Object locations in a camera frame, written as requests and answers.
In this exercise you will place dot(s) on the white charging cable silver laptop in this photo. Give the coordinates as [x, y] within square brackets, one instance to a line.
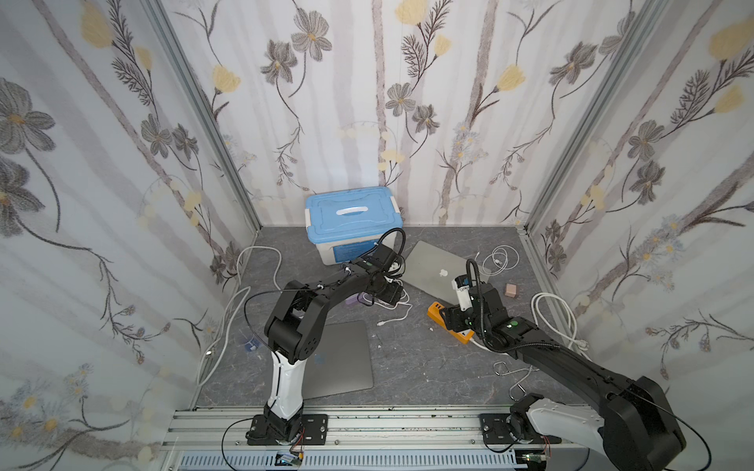
[502, 258]

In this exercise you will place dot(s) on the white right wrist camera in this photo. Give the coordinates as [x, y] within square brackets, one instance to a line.
[461, 286]

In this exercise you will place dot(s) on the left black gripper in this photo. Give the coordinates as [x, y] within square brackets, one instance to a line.
[388, 288]

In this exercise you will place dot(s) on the dark grey laptop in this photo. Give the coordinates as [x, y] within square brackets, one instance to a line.
[341, 362]

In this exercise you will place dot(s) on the pink charger adapter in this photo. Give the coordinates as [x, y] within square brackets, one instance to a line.
[511, 291]

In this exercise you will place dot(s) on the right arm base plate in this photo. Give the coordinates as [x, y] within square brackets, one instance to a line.
[497, 430]

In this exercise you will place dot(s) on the blue lid storage box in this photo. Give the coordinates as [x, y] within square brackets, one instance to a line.
[343, 225]

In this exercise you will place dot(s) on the white slotted cable duct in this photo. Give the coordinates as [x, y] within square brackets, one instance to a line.
[471, 459]

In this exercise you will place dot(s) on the aluminium rail frame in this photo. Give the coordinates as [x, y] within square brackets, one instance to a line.
[362, 428]

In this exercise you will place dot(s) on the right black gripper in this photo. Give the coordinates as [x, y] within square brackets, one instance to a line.
[457, 318]

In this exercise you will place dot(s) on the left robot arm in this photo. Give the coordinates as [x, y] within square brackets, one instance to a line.
[297, 322]

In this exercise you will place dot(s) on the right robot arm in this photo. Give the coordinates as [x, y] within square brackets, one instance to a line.
[629, 421]

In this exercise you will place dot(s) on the small blue tag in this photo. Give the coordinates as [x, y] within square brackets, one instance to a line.
[252, 344]

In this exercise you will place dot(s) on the orange power strip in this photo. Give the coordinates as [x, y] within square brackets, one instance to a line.
[434, 312]

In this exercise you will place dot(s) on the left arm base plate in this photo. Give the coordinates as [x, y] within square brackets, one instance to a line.
[302, 429]

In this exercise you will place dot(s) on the white charging cable grey laptop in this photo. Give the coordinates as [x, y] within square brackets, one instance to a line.
[399, 311]

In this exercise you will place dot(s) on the metal wire hook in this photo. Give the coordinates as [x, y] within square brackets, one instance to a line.
[518, 376]

